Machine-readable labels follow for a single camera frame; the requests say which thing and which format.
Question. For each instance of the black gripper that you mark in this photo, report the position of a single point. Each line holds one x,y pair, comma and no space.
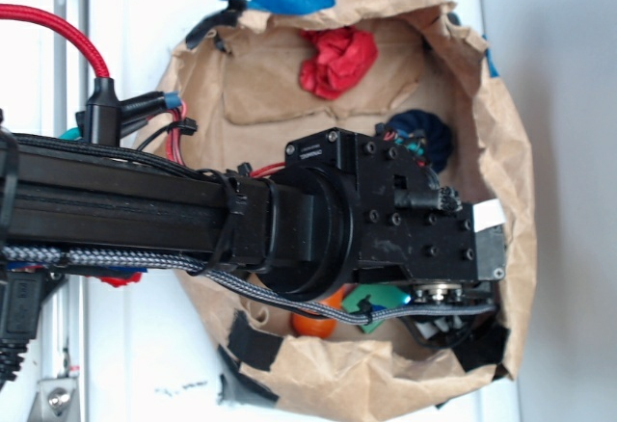
379,216

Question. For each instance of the brown paper bag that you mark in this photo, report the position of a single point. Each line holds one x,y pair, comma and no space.
241,84

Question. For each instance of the red crumpled paper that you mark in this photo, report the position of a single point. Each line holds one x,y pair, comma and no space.
343,57

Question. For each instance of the aluminium rail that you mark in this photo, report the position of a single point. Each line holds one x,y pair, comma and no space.
61,389

